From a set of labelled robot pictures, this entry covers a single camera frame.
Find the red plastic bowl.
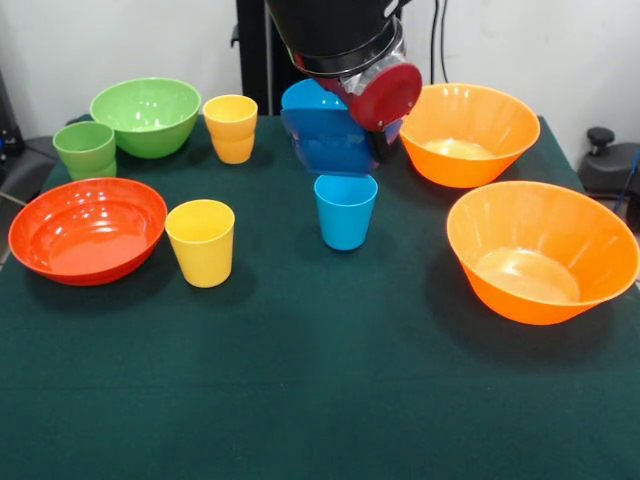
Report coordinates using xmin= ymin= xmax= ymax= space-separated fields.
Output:
xmin=7 ymin=177 xmax=169 ymax=287

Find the light blue plastic cup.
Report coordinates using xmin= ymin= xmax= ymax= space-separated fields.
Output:
xmin=313 ymin=173 xmax=379 ymax=252

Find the orange plastic bowl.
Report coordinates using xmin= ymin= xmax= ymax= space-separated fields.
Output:
xmin=398 ymin=82 xmax=542 ymax=190
xmin=446 ymin=180 xmax=640 ymax=327

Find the yellow plastic cup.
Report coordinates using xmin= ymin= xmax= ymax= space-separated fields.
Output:
xmin=212 ymin=133 xmax=256 ymax=165
xmin=164 ymin=198 xmax=236 ymax=289
xmin=202 ymin=94 xmax=259 ymax=142

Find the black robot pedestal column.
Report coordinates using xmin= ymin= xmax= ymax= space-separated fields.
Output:
xmin=230 ymin=0 xmax=311 ymax=117

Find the light blue plastic bowl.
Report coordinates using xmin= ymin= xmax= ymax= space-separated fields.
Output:
xmin=280 ymin=78 xmax=349 ymax=112

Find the dark green tablecloth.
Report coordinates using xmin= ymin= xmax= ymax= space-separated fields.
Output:
xmin=0 ymin=113 xmax=640 ymax=480

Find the black hanging cable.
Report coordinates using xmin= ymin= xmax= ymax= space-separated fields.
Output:
xmin=428 ymin=0 xmax=451 ymax=85

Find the green plastic cup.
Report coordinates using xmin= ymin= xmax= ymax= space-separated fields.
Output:
xmin=52 ymin=120 xmax=117 ymax=171
xmin=64 ymin=157 xmax=119 ymax=182

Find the black box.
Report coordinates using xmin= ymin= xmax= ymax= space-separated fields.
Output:
xmin=0 ymin=69 xmax=26 ymax=157

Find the black equipment base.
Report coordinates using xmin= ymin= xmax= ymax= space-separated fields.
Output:
xmin=579 ymin=127 xmax=640 ymax=197
xmin=0 ymin=135 xmax=57 ymax=204

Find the dark blue plastic bowl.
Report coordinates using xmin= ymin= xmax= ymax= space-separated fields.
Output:
xmin=279 ymin=107 xmax=380 ymax=179

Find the green plastic bowl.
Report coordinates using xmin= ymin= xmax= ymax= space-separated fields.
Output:
xmin=89 ymin=76 xmax=203 ymax=160

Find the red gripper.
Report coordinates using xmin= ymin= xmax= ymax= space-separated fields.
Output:
xmin=312 ymin=62 xmax=424 ymax=162

